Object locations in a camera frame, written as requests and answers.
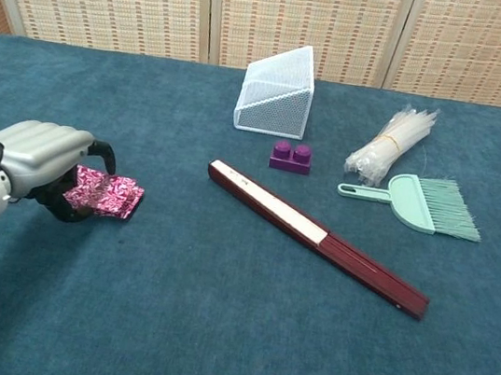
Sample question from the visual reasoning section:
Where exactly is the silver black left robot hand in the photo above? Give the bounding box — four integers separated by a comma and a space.
0, 113, 123, 230

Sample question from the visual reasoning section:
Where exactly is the purple two-stud building block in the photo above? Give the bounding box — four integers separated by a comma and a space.
268, 138, 315, 176

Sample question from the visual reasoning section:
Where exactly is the folded dark red hand fan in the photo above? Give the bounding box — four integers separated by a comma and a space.
189, 158, 448, 324

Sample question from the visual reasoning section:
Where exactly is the bundle of clear wrapped sticks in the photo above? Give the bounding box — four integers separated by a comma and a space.
341, 97, 441, 197

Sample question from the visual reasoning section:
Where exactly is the yellow rubber band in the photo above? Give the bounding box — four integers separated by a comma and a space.
376, 132, 406, 149

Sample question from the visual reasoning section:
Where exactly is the mint green plastic dustpan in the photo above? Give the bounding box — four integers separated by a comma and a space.
332, 163, 445, 235

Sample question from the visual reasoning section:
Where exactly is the mint green bristle brush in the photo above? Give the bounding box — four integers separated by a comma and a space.
411, 174, 490, 244

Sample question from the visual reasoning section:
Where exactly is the white wire mesh basket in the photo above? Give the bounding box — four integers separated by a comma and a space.
231, 37, 322, 141

